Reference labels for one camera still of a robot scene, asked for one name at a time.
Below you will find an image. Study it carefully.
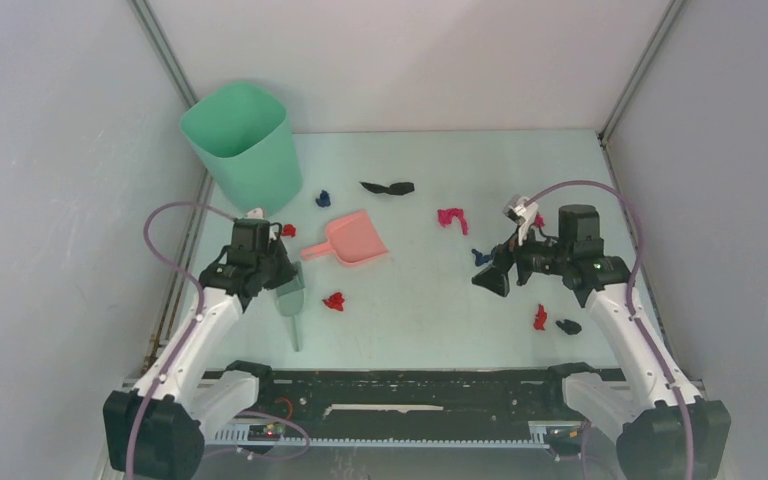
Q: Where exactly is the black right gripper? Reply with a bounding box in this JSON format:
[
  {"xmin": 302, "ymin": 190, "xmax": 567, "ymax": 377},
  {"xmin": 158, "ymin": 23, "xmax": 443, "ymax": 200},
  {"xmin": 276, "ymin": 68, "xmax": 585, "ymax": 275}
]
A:
[{"xmin": 471, "ymin": 220, "xmax": 570, "ymax": 297}]

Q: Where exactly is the mint green hand brush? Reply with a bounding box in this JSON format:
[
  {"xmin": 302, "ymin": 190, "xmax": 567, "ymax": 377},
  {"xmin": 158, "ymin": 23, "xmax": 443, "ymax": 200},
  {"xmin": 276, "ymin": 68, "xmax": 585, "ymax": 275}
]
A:
[{"xmin": 275, "ymin": 262, "xmax": 306, "ymax": 352}]

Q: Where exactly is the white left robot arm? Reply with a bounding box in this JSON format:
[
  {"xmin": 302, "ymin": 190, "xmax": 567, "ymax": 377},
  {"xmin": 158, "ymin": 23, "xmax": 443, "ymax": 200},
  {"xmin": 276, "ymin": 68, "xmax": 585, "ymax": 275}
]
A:
[{"xmin": 102, "ymin": 209, "xmax": 297, "ymax": 479}]

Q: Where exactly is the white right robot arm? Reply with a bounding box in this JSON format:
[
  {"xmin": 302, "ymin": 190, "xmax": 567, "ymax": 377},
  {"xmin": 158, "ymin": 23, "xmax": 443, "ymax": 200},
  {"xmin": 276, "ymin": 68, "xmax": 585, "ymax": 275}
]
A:
[{"xmin": 472, "ymin": 197, "xmax": 731, "ymax": 479}]

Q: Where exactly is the blue paper scrap centre right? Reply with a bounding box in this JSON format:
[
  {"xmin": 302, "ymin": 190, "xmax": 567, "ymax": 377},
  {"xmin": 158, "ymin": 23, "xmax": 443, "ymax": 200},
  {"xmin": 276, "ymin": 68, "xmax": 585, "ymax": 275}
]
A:
[{"xmin": 471, "ymin": 249, "xmax": 495, "ymax": 267}]

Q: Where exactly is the red paper scrap near bin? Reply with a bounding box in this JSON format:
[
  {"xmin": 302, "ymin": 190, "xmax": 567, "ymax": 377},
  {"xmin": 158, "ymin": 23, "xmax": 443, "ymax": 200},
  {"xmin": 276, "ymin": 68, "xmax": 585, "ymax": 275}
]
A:
[{"xmin": 281, "ymin": 224, "xmax": 297, "ymax": 238}]

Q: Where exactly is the red paper scrap front right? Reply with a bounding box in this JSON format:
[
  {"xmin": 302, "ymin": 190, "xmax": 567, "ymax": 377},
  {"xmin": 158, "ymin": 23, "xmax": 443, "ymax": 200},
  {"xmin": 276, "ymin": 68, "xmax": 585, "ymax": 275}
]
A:
[{"xmin": 532, "ymin": 304, "xmax": 548, "ymax": 331}]

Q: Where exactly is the large pink paper scrap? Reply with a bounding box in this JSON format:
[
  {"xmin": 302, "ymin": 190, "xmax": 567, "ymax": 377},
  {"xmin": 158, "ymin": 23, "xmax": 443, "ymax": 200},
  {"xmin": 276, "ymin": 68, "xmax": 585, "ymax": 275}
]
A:
[{"xmin": 437, "ymin": 208, "xmax": 469, "ymax": 236}]

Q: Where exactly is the red paper scrap near brush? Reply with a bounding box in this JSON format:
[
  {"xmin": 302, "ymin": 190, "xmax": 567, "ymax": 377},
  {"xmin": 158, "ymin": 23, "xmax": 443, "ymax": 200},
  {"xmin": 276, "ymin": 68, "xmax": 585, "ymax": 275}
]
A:
[{"xmin": 322, "ymin": 292, "xmax": 345, "ymax": 312}]

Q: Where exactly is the blue paper scrap near bin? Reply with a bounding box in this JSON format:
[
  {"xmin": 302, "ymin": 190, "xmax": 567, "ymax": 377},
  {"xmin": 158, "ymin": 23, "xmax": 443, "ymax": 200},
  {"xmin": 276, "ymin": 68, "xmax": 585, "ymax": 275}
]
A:
[{"xmin": 315, "ymin": 190, "xmax": 331, "ymax": 208}]

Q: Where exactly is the dark paper scrap front right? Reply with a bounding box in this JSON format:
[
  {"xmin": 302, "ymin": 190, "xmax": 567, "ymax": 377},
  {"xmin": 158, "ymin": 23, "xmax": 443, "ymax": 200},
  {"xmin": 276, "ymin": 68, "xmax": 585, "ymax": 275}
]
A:
[{"xmin": 555, "ymin": 319, "xmax": 582, "ymax": 336}]

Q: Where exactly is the pink plastic dustpan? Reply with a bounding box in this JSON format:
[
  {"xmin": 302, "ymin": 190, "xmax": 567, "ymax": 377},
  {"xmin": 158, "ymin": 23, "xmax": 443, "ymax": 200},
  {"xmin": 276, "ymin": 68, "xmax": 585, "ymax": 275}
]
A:
[{"xmin": 300, "ymin": 210, "xmax": 389, "ymax": 267}]

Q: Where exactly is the green plastic waste bin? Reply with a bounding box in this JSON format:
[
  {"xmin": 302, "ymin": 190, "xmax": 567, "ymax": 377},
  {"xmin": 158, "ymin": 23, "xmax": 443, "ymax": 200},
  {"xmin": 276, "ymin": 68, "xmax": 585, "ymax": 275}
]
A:
[{"xmin": 180, "ymin": 81, "xmax": 302, "ymax": 215}]

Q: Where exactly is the black paper scrap rear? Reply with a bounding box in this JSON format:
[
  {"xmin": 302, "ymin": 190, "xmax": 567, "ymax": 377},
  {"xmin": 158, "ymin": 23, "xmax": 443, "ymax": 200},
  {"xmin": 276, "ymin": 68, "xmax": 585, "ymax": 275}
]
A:
[{"xmin": 360, "ymin": 181, "xmax": 415, "ymax": 196}]

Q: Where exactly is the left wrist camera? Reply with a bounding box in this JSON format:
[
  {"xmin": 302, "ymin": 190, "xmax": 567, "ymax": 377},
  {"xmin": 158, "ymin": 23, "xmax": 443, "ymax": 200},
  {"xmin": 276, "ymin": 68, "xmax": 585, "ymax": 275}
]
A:
[{"xmin": 243, "ymin": 208, "xmax": 266, "ymax": 220}]

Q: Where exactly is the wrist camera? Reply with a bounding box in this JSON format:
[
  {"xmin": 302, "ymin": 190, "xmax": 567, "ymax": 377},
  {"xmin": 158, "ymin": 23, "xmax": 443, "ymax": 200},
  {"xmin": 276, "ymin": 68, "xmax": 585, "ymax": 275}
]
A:
[
  {"xmin": 243, "ymin": 208, "xmax": 266, "ymax": 220},
  {"xmin": 503, "ymin": 195, "xmax": 539, "ymax": 246}
]

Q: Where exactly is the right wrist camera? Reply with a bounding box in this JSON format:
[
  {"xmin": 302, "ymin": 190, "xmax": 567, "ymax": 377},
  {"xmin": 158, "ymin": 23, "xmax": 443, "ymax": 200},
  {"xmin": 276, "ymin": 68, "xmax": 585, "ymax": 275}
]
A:
[{"xmin": 503, "ymin": 195, "xmax": 539, "ymax": 246}]

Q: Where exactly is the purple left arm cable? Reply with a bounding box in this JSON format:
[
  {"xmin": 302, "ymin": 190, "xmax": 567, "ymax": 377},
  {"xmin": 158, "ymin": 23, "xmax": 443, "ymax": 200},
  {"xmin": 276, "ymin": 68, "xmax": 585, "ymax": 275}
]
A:
[{"xmin": 122, "ymin": 201, "xmax": 240, "ymax": 480}]

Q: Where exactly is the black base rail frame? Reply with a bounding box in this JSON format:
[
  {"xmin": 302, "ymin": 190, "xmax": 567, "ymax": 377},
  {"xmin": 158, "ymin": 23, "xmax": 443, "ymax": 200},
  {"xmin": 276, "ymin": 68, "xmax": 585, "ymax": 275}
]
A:
[{"xmin": 252, "ymin": 369, "xmax": 584, "ymax": 439}]

